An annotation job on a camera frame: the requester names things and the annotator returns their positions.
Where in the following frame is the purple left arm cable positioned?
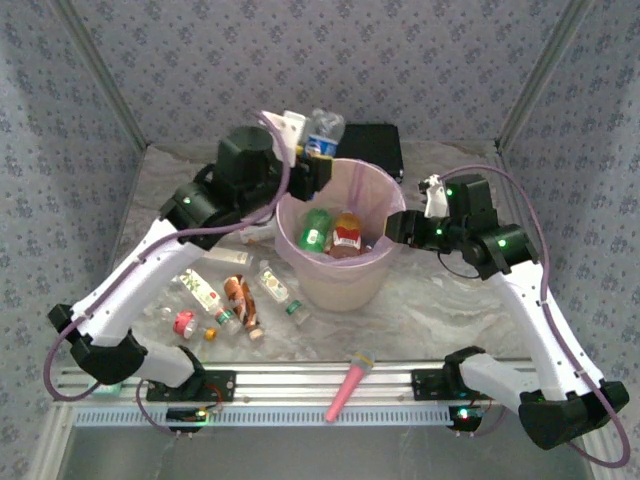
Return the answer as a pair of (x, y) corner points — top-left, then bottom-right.
(43, 110), (292, 437)

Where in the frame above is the aluminium mounting rail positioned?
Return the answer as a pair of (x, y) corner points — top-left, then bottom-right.
(54, 363), (539, 404)

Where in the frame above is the flat white packet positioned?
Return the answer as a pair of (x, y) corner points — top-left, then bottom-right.
(202, 247), (255, 267)

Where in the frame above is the pink toy microphone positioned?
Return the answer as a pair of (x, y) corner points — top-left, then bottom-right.
(324, 348), (377, 424)

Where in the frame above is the clear bottle green cap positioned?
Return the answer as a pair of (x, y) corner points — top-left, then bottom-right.
(255, 259), (312, 326)

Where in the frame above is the clear bottle blue label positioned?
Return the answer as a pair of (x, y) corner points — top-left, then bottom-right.
(304, 108), (347, 158)

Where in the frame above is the slotted grey cable duct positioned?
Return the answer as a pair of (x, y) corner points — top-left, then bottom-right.
(73, 405), (461, 427)

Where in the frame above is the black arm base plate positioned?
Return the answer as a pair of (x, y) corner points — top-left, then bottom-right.
(145, 367), (237, 404)
(411, 368), (466, 401)

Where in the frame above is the brown white label bottle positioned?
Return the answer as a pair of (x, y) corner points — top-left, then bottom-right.
(222, 273), (266, 342)

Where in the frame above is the small black control board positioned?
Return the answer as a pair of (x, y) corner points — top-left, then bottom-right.
(166, 407), (209, 434)
(447, 404), (484, 434)

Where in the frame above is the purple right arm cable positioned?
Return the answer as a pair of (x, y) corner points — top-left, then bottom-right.
(438, 164), (632, 470)

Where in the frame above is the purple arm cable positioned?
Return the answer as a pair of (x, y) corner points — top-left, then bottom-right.
(438, 164), (632, 470)
(43, 110), (292, 437)

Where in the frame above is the green plastic bottle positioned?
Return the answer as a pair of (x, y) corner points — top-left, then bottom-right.
(298, 208), (335, 253)

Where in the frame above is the aluminium frame post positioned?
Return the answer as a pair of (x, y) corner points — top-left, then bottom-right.
(497, 0), (596, 151)
(52, 0), (146, 146)

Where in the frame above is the white plastic waste bin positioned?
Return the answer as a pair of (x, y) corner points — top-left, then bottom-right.
(273, 157), (409, 314)

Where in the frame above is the black case with metal handle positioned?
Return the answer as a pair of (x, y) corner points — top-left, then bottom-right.
(332, 123), (405, 184)

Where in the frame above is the grey metal panel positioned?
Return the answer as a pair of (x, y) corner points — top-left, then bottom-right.
(42, 423), (609, 480)

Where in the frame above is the purple translucent bin bag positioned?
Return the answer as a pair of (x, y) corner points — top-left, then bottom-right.
(273, 157), (409, 271)

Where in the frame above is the thin black cable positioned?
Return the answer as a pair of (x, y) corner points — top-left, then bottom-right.
(437, 248), (484, 280)

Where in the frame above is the clear bottle bird flower label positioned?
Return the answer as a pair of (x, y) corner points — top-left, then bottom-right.
(177, 268), (245, 337)

